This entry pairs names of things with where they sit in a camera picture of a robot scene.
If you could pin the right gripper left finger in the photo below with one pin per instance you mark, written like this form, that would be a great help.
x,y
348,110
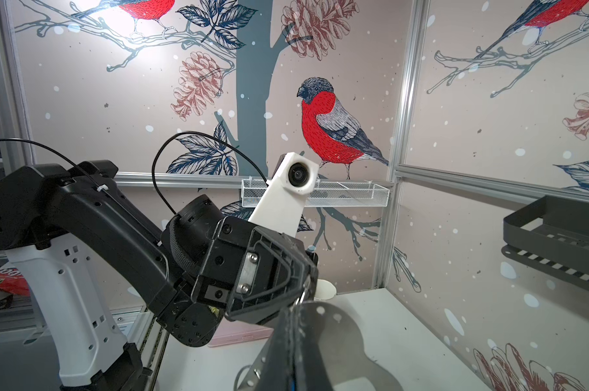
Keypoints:
x,y
273,368

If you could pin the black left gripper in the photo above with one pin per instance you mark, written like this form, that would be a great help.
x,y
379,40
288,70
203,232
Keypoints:
x,y
252,273

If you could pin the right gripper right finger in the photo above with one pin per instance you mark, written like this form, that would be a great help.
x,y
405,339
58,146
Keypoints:
x,y
308,367

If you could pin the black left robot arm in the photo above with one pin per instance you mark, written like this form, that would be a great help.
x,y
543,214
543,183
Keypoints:
x,y
54,222

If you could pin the pink rectangular tray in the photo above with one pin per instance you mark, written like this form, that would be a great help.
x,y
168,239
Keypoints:
x,y
230,333

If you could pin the white ceramic mug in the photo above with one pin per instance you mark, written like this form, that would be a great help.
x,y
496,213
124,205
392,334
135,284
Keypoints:
x,y
325,290

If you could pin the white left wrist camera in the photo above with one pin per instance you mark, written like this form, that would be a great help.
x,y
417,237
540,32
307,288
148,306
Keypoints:
x,y
281,206

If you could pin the white wire mesh basket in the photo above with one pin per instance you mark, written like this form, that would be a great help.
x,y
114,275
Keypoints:
x,y
326,194

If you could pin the black slotted wall basket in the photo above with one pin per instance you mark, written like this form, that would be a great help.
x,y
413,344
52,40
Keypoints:
x,y
551,235

